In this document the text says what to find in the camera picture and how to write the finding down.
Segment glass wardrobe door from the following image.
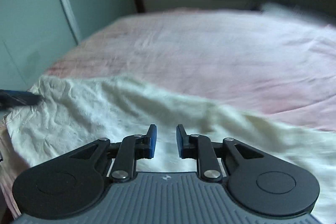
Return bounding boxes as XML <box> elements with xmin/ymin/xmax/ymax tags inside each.
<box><xmin>1</xmin><ymin>0</ymin><xmax>136</xmax><ymax>90</ymax></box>

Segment white lace pants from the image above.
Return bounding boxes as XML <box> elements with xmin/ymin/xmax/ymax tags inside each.
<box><xmin>5</xmin><ymin>76</ymin><xmax>335</xmax><ymax>223</ymax></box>

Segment pink bed sheet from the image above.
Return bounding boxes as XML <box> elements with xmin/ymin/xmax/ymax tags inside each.
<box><xmin>1</xmin><ymin>11</ymin><xmax>335</xmax><ymax>223</ymax></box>

